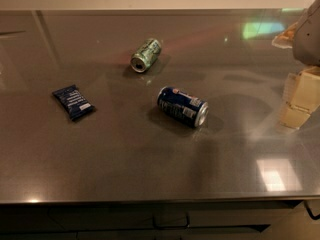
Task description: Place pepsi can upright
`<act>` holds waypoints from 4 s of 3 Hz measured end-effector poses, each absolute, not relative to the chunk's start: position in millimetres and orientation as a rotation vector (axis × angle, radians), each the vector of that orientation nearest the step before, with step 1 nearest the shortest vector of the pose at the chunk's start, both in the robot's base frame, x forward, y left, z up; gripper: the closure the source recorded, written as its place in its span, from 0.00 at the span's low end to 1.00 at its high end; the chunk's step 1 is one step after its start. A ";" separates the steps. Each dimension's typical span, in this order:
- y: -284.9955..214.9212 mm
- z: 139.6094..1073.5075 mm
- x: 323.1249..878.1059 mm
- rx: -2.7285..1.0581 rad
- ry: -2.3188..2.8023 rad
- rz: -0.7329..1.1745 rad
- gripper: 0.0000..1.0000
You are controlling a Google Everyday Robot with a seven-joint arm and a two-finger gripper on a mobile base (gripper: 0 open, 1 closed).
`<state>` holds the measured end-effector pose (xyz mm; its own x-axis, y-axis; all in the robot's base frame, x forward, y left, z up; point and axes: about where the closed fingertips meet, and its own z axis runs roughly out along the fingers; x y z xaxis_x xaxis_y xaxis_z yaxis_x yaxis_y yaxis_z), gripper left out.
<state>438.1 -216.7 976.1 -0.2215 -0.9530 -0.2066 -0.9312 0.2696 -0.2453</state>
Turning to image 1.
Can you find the blue pepsi can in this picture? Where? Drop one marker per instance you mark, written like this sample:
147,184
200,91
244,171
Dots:
184,107

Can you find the green soda can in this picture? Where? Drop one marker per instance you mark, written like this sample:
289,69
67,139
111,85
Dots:
145,56

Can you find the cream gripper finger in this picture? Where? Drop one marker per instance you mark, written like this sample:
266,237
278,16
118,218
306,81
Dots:
285,39
301,97

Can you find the dark blue snack packet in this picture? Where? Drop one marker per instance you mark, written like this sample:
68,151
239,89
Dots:
75,104

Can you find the black drawer handle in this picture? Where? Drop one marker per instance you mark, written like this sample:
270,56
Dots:
171,221

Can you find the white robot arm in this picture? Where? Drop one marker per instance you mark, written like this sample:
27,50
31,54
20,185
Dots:
306,45

